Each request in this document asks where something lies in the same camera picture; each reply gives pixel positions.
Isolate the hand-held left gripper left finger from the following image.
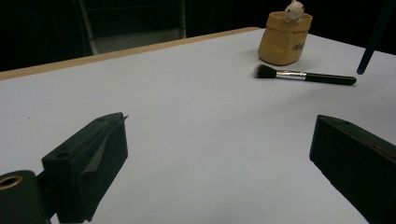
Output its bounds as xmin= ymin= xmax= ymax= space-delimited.
xmin=41 ymin=112 xmax=129 ymax=224

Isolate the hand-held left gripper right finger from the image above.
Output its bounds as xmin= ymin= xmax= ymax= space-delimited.
xmin=309 ymin=114 xmax=396 ymax=224

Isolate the white-tipped makeup brush silver ferrule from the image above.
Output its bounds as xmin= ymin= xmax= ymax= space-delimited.
xmin=253 ymin=63 xmax=358 ymax=87

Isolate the tan sack-shaped pot with bear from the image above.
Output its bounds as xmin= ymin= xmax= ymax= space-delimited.
xmin=257 ymin=0 xmax=314 ymax=66

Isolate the white table cover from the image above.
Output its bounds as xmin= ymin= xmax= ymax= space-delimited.
xmin=0 ymin=28 xmax=396 ymax=224

